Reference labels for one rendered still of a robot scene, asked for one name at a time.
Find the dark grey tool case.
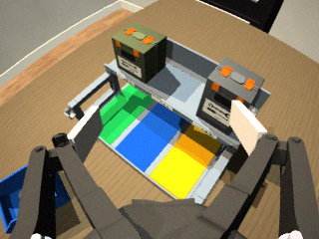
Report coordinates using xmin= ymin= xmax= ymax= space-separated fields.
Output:
xmin=195 ymin=57 xmax=265 ymax=135

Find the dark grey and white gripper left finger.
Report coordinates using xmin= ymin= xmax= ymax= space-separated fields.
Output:
xmin=8 ymin=107 xmax=142 ymax=239

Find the grey shelf rack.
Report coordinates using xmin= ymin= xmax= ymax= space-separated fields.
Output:
xmin=64 ymin=38 xmax=241 ymax=204

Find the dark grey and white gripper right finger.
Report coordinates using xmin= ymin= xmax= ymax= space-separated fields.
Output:
xmin=180 ymin=101 xmax=319 ymax=239

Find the blue bin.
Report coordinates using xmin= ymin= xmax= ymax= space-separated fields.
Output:
xmin=0 ymin=164 xmax=71 ymax=234

